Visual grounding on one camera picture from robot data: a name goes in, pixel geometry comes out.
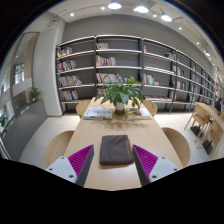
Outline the green plant in white pot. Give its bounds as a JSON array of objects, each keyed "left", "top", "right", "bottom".
[{"left": 94, "top": 75, "right": 145, "bottom": 117}]

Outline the yellow-green covered book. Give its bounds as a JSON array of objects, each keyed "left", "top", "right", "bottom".
[{"left": 125, "top": 107, "right": 153, "bottom": 121}]

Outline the zigzag-striped grey-backed towel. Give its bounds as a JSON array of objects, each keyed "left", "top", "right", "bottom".
[{"left": 99, "top": 134, "right": 135, "bottom": 167}]

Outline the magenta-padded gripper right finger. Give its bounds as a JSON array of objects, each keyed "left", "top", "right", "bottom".
[{"left": 132, "top": 144, "right": 181, "bottom": 187}]

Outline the grey bookshelf unit with books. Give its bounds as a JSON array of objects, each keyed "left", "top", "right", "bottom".
[{"left": 54, "top": 34, "right": 221, "bottom": 116}]

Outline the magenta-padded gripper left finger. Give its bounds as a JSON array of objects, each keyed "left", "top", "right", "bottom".
[{"left": 45, "top": 144, "right": 95, "bottom": 188}]

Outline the round-backed wooden chair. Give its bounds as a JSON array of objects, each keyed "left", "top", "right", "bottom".
[
  {"left": 44, "top": 129, "right": 75, "bottom": 169},
  {"left": 142, "top": 99, "right": 159, "bottom": 117},
  {"left": 160, "top": 126, "right": 192, "bottom": 168},
  {"left": 75, "top": 99, "right": 93, "bottom": 118}
]

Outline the group of ceiling lights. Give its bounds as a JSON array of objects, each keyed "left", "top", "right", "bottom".
[{"left": 68, "top": 1, "right": 213, "bottom": 58}]

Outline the white-covered book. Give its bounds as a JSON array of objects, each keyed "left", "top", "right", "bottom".
[{"left": 82, "top": 106, "right": 114, "bottom": 121}]

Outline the small potted background plant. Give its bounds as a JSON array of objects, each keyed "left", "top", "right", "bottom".
[{"left": 27, "top": 86, "right": 43, "bottom": 104}]

